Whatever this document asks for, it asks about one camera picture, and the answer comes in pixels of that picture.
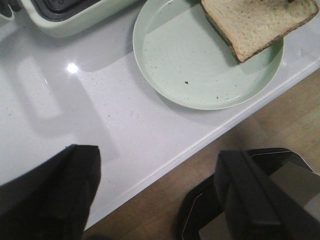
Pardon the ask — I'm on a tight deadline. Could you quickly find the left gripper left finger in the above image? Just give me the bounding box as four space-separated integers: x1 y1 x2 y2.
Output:
0 144 101 240

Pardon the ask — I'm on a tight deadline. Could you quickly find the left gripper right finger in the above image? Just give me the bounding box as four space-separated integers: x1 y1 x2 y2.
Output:
214 149 320 240

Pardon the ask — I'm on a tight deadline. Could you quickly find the white bread slice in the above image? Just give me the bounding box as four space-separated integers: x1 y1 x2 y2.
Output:
200 0 320 63

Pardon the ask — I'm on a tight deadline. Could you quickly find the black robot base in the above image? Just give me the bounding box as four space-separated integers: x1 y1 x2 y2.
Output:
176 147 312 240

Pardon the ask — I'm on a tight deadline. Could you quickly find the green breakfast maker base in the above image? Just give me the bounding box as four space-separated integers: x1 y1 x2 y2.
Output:
18 0 136 38

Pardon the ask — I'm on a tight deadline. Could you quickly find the light green round plate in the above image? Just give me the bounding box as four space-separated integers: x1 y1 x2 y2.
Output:
132 0 284 110

